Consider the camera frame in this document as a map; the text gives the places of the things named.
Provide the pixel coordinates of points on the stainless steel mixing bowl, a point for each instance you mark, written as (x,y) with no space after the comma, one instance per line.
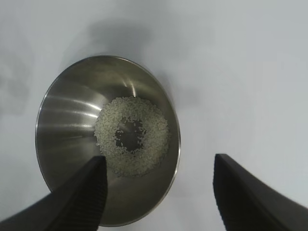
(72,115)

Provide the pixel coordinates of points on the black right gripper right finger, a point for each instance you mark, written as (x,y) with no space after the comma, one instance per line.
(252,204)

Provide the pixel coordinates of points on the white rice grains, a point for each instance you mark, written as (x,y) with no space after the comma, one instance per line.
(110,115)

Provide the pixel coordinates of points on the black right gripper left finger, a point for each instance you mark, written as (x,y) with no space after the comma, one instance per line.
(67,199)

